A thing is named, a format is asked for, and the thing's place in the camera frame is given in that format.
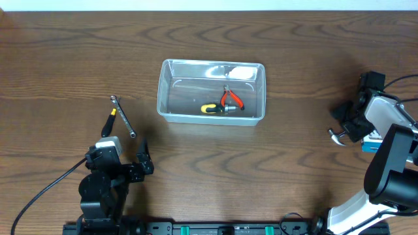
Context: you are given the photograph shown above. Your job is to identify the silver ring wrench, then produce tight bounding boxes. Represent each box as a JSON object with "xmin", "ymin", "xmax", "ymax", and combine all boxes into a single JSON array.
[{"xmin": 110, "ymin": 95, "xmax": 137, "ymax": 138}]

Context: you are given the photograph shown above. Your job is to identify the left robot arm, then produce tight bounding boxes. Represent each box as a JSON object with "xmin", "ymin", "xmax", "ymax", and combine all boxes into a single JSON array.
[{"xmin": 76, "ymin": 136, "xmax": 154, "ymax": 234}]

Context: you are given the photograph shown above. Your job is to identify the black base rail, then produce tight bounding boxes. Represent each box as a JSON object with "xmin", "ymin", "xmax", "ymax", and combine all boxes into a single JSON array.
[{"xmin": 62, "ymin": 221, "xmax": 391, "ymax": 235}]

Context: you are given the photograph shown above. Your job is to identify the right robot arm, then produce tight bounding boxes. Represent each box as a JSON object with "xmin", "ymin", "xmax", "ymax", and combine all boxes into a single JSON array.
[{"xmin": 312, "ymin": 71, "xmax": 417, "ymax": 234}]

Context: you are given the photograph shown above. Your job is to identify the black handled hammer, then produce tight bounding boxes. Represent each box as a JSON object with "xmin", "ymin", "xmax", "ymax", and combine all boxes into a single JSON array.
[{"xmin": 327, "ymin": 129, "xmax": 346, "ymax": 146}]

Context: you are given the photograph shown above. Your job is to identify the red handled pliers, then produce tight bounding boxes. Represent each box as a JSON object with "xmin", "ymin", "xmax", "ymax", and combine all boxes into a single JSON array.
[{"xmin": 220, "ymin": 84, "xmax": 245, "ymax": 110}]

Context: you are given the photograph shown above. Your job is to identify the blue white cardboard box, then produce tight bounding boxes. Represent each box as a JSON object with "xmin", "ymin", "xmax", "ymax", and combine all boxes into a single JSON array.
[{"xmin": 361, "ymin": 130, "xmax": 383, "ymax": 153}]

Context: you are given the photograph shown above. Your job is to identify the yellow black stubby screwdriver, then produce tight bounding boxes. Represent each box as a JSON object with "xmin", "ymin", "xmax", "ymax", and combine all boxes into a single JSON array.
[{"xmin": 201, "ymin": 103, "xmax": 237, "ymax": 114}]

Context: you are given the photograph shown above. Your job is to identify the clear plastic container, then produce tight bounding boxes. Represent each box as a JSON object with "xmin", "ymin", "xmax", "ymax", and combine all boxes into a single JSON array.
[{"xmin": 157, "ymin": 59, "xmax": 266, "ymax": 126}]

